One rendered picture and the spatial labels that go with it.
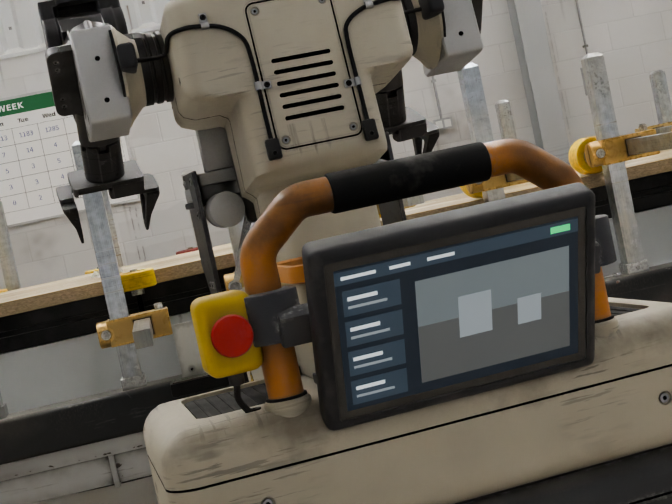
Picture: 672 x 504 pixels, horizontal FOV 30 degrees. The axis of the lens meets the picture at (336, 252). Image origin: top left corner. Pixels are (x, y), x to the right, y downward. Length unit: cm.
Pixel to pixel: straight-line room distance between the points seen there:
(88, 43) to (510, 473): 70
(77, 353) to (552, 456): 157
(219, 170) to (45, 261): 797
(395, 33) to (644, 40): 893
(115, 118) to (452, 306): 56
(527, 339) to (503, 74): 888
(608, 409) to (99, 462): 141
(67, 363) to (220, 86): 126
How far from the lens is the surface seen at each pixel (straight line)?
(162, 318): 235
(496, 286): 107
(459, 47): 156
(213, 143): 159
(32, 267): 955
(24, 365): 260
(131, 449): 241
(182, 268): 256
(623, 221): 252
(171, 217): 951
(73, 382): 259
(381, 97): 187
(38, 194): 953
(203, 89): 142
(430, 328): 107
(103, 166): 181
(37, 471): 242
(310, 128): 142
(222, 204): 154
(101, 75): 148
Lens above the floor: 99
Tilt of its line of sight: 3 degrees down
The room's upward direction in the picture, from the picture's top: 12 degrees counter-clockwise
